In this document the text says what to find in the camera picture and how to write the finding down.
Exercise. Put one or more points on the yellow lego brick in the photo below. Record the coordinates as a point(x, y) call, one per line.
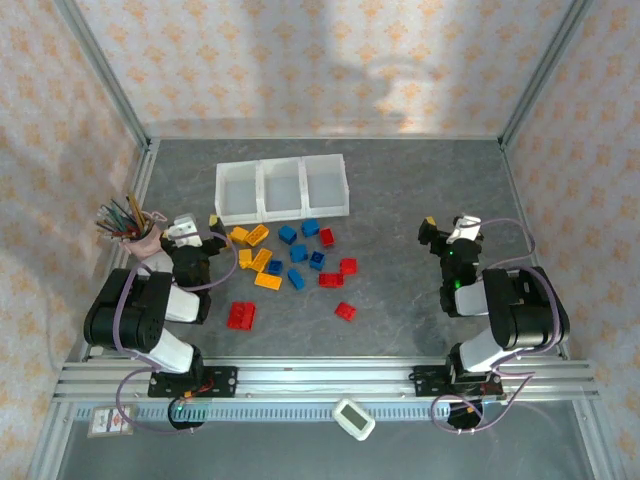
point(245, 258)
point(268, 281)
point(261, 260)
point(239, 235)
point(256, 235)

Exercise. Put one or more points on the large red lego brick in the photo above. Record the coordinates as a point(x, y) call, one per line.
point(242, 316)

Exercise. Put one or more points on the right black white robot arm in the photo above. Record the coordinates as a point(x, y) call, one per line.
point(525, 320)

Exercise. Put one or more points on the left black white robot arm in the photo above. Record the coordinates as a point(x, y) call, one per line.
point(145, 325)

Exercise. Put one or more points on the pink pencil cup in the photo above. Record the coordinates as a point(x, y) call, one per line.
point(145, 245)

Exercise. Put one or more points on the red pencil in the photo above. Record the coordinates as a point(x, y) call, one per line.
point(122, 235)

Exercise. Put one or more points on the yellow pencil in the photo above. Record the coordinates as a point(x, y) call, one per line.
point(135, 207)

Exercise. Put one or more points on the dark grey pencil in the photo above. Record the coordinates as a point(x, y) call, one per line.
point(122, 210)

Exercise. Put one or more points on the green pencil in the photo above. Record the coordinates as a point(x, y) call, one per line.
point(119, 214)

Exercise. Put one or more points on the blue pencil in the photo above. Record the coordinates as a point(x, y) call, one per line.
point(115, 222)

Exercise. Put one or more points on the red white label card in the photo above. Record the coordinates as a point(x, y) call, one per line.
point(107, 421)

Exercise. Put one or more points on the white digital timer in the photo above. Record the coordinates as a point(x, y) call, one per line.
point(354, 417)

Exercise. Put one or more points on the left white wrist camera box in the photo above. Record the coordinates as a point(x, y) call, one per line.
point(182, 227)

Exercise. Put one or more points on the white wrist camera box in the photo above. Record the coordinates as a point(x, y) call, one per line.
point(182, 227)
point(467, 225)

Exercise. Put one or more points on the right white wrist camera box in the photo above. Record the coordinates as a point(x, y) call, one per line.
point(467, 225)

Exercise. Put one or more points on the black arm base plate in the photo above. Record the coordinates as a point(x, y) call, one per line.
point(225, 380)
point(425, 380)

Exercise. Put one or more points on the aluminium rear rail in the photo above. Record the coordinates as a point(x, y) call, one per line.
point(325, 137)

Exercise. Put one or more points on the aluminium mounting rail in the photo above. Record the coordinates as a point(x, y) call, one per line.
point(325, 380)

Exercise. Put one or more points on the aluminium frame post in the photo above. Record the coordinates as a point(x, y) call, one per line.
point(102, 65)
point(547, 65)

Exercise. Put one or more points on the aluminium frame leg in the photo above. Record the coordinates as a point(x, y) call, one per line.
point(592, 440)
point(50, 440)

